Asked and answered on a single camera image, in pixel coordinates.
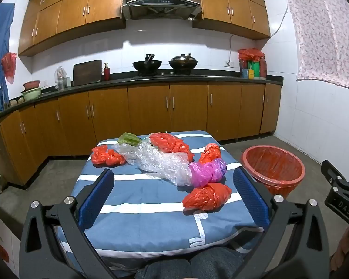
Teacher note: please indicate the knotted red plastic bag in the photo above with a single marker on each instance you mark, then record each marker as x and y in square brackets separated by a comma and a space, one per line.
[206, 197]

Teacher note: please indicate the clear bubble wrap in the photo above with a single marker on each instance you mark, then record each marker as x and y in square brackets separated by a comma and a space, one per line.
[160, 164]

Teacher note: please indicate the light green basin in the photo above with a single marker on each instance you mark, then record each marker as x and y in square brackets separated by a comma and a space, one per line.
[32, 94]

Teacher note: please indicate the blue yellow carton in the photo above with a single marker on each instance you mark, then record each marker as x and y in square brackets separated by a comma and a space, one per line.
[248, 73]

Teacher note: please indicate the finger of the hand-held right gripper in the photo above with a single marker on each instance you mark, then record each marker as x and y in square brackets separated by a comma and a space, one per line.
[331, 172]

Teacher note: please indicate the wide wooden wall cabinets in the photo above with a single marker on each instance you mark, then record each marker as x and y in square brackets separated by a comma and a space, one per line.
[72, 8]

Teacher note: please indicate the hanging red plastic bag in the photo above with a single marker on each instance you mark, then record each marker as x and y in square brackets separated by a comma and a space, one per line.
[8, 65]

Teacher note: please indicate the green box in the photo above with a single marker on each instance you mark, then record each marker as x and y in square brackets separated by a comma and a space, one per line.
[254, 66]

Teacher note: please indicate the slim red bottle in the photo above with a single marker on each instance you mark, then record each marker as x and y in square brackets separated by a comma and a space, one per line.
[106, 73]

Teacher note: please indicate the jar with plastic bag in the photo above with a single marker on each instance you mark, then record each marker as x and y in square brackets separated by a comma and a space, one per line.
[62, 78]

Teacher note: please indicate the black wok without lid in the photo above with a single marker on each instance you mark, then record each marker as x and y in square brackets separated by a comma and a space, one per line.
[147, 65]

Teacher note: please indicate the black gas stove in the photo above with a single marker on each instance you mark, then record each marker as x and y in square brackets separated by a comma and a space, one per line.
[165, 75]

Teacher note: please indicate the red bag over condiments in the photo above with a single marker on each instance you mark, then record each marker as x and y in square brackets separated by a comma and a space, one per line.
[250, 54]

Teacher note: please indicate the purple plastic bag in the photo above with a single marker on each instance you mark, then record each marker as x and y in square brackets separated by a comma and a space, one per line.
[206, 172]

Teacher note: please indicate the clear bag of green vegetables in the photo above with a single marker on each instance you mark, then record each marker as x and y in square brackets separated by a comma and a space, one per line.
[128, 139]

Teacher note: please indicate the pink floral curtain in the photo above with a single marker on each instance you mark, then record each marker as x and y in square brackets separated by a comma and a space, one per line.
[325, 35]

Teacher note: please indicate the dark red condiment bottle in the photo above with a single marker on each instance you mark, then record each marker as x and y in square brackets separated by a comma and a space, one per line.
[263, 68]

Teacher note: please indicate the person's right hand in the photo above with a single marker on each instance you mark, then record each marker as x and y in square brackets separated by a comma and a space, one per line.
[341, 250]

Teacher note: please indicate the white wall socket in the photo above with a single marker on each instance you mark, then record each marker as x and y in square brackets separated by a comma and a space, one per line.
[229, 63]

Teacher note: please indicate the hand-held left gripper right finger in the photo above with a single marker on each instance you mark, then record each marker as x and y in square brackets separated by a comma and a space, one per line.
[250, 197]

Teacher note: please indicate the reddish brown basin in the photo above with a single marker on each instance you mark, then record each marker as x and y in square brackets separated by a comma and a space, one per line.
[32, 85]

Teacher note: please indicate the red trash bin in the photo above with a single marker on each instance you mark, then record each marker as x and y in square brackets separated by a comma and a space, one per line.
[279, 177]

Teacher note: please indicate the small red plastic bag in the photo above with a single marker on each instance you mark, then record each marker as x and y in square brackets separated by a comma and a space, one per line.
[104, 157]
[211, 152]

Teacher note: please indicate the large red plastic bag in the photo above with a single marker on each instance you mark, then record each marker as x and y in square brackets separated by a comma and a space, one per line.
[168, 143]

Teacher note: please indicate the black wok with lid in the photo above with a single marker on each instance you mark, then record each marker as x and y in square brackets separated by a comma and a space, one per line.
[182, 63]

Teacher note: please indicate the dark wooden cutting board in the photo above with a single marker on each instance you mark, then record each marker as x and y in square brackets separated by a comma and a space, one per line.
[87, 72]

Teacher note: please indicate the narrow wooden wall cabinets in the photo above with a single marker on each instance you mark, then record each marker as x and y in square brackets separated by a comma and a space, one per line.
[235, 3]

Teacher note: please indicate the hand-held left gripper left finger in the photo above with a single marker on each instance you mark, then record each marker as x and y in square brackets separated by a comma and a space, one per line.
[96, 197]

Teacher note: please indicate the black countertop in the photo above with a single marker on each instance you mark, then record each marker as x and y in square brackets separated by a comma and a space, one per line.
[119, 80]

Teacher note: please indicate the wooden base cabinets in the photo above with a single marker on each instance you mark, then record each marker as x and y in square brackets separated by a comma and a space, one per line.
[148, 110]

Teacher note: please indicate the blue white striped blanket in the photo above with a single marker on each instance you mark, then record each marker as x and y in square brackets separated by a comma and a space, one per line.
[139, 186]

